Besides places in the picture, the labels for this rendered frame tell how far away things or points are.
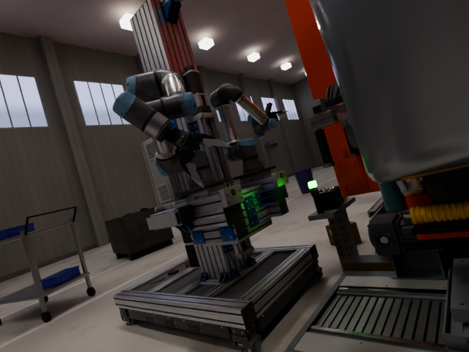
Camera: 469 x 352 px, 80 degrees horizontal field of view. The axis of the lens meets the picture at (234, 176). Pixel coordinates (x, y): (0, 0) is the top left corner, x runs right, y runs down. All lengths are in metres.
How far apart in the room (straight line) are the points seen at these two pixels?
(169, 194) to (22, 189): 7.46
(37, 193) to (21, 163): 0.90
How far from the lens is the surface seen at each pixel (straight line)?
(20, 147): 9.41
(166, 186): 1.91
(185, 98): 0.95
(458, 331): 1.23
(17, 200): 9.07
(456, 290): 1.28
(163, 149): 1.45
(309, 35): 1.87
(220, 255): 1.78
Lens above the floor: 0.80
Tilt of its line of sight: 1 degrees up
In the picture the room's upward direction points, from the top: 16 degrees counter-clockwise
